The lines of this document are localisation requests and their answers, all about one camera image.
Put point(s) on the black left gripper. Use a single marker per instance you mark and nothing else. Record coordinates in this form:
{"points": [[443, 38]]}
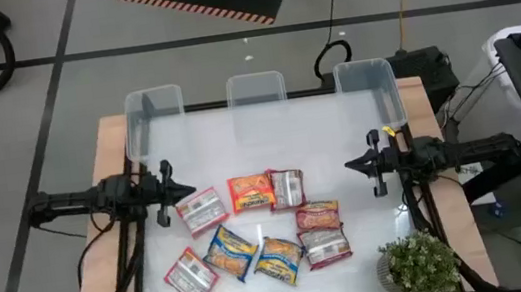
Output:
{"points": [[158, 192]]}

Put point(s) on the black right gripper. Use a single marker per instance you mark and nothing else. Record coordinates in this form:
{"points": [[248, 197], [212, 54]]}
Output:
{"points": [[388, 162]]}

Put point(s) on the maroon Maruchan ramen pack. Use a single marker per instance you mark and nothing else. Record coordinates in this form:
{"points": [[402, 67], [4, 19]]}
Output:
{"points": [[318, 215], [288, 189], [325, 247]]}

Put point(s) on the blue soy sauce ramen pack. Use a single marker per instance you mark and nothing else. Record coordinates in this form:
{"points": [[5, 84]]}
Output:
{"points": [[230, 252], [279, 260]]}

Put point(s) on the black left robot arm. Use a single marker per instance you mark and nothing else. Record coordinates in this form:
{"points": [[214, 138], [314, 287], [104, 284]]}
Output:
{"points": [[71, 201]]}

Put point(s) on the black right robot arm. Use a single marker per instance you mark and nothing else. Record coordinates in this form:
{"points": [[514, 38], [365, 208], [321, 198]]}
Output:
{"points": [[468, 151]]}

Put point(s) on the small yellow tag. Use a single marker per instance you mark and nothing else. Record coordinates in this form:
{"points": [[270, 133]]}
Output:
{"points": [[388, 131]]}

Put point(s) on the clear plastic bin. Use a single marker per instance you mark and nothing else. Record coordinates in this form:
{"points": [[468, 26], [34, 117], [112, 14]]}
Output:
{"points": [[151, 102], [255, 88], [367, 76]]}

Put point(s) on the black equipment box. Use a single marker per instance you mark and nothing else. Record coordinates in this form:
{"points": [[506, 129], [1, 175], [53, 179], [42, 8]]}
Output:
{"points": [[425, 76]]}

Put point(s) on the printed paper sheet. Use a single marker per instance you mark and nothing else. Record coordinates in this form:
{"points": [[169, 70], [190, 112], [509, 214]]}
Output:
{"points": [[471, 173]]}

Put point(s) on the striped plant pot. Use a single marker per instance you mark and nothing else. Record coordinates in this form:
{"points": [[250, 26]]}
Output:
{"points": [[385, 276]]}

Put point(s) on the green artificial plant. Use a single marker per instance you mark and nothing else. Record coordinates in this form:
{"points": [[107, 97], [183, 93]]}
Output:
{"points": [[425, 265]]}

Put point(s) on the black desk strut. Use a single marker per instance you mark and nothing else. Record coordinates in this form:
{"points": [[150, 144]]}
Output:
{"points": [[501, 175]]}

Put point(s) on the white waste bin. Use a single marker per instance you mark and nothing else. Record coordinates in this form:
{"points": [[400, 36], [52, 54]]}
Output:
{"points": [[492, 52]]}

